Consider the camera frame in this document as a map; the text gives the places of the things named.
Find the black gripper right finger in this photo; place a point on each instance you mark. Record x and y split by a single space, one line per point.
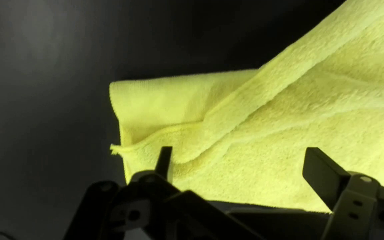
361 209

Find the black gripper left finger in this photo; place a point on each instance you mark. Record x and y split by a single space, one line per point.
157 209

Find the yellow towel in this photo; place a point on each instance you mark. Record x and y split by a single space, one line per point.
267 134

